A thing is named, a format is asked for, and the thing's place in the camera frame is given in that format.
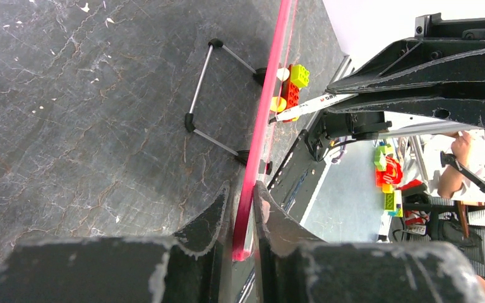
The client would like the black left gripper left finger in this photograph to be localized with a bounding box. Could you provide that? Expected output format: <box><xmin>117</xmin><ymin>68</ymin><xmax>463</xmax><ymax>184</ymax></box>
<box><xmin>0</xmin><ymin>182</ymin><xmax>231</xmax><ymax>302</ymax></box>

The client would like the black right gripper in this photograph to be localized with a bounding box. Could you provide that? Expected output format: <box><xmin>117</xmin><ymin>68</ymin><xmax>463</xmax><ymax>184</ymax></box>
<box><xmin>326</xmin><ymin>13</ymin><xmax>485</xmax><ymax>129</ymax></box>

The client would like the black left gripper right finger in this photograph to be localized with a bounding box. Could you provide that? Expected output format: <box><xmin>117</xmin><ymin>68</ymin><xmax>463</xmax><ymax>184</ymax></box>
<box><xmin>253</xmin><ymin>181</ymin><xmax>485</xmax><ymax>302</ymax></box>

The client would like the pink framed whiteboard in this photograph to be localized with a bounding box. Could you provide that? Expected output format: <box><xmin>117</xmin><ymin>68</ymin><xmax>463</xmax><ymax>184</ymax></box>
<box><xmin>232</xmin><ymin>1</ymin><xmax>298</xmax><ymax>261</ymax></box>

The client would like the white black marker pen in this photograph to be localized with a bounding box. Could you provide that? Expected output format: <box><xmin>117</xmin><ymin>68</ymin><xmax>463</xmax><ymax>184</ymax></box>
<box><xmin>268</xmin><ymin>93</ymin><xmax>357</xmax><ymax>124</ymax></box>

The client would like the person forearm in background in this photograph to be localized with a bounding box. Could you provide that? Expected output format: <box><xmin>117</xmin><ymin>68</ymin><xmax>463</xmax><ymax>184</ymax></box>
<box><xmin>438</xmin><ymin>132</ymin><xmax>472</xmax><ymax>199</ymax></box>

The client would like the metal whiteboard support stand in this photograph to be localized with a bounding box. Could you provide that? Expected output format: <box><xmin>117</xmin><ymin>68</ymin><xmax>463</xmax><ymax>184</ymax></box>
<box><xmin>183</xmin><ymin>38</ymin><xmax>267</xmax><ymax>167</ymax></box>

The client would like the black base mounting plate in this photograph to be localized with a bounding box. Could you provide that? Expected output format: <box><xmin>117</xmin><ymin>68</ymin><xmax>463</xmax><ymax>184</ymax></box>
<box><xmin>267</xmin><ymin>129</ymin><xmax>327</xmax><ymax>222</ymax></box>

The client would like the pile of toy bricks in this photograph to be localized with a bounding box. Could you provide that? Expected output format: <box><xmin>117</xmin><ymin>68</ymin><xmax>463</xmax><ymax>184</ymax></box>
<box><xmin>373</xmin><ymin>142</ymin><xmax>404</xmax><ymax>217</ymax></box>

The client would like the red toy brick car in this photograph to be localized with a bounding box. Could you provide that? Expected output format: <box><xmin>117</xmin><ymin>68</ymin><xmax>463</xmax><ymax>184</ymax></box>
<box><xmin>270</xmin><ymin>64</ymin><xmax>310</xmax><ymax>114</ymax></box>

